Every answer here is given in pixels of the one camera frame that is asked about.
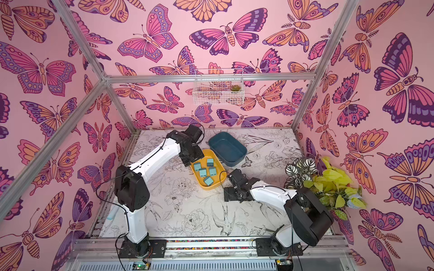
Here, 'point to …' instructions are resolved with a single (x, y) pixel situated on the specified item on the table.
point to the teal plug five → (208, 180)
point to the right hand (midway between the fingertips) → (233, 194)
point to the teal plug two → (210, 162)
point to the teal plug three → (212, 171)
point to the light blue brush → (112, 212)
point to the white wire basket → (218, 93)
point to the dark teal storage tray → (229, 151)
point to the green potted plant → (331, 185)
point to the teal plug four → (203, 172)
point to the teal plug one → (197, 166)
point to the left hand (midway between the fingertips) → (202, 158)
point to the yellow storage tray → (219, 179)
